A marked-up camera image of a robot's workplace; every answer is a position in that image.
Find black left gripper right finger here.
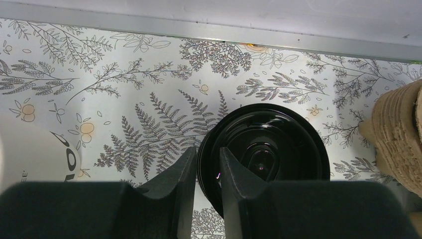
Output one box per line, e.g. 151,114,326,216
219,147,267,239

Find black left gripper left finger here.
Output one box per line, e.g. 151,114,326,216
136,146,197,239

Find black plastic cup lid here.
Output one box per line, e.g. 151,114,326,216
197,103,330,216

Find floral patterned table mat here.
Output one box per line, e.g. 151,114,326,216
0,19,422,239

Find stack of paper cups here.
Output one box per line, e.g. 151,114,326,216
0,115,81,192

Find stack of cardboard cup carriers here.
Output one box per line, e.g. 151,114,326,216
358,80,422,196

